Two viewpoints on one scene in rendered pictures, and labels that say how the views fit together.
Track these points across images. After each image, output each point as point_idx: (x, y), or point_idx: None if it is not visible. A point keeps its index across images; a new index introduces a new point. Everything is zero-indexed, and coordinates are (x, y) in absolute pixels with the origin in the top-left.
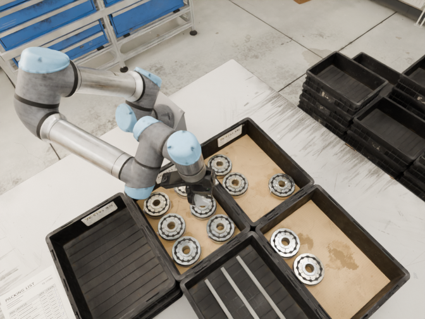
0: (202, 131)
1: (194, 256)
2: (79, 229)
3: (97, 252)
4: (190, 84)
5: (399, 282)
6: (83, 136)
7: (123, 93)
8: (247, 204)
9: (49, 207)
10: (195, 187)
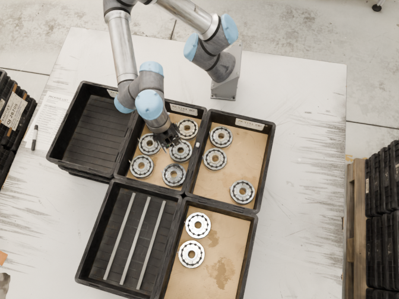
0: (251, 102)
1: (141, 174)
2: (104, 94)
3: (102, 117)
4: (286, 57)
5: None
6: (122, 40)
7: (193, 28)
8: (208, 180)
9: (113, 63)
10: (158, 134)
